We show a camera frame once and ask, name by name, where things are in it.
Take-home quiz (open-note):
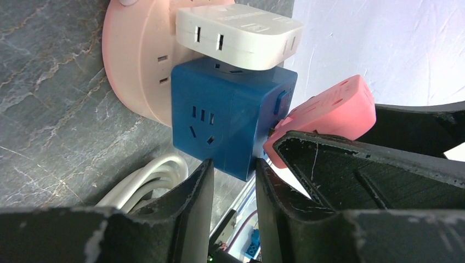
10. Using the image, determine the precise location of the pink round socket base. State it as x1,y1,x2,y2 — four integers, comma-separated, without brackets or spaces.
102,0,233,127

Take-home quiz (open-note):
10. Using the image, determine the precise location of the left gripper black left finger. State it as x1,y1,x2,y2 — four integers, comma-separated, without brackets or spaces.
1,159,214,262

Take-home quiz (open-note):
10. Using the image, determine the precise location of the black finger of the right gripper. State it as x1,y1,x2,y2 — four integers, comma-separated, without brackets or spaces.
274,131,464,210
357,101,464,158

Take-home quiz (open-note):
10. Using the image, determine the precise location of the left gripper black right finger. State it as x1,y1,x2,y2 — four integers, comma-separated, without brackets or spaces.
256,159,464,262

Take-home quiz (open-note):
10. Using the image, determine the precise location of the pink and blue block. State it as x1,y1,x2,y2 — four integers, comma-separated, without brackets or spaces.
264,75,376,169

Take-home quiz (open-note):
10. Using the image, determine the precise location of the white flat plug adapter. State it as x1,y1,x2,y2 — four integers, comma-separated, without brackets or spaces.
175,4,304,71

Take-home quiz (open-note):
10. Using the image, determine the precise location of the white power strip cable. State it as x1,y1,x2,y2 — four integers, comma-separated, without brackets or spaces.
95,152,190,214

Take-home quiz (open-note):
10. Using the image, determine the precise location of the dark blue cube socket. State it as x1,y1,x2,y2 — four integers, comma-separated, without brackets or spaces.
171,57,298,181

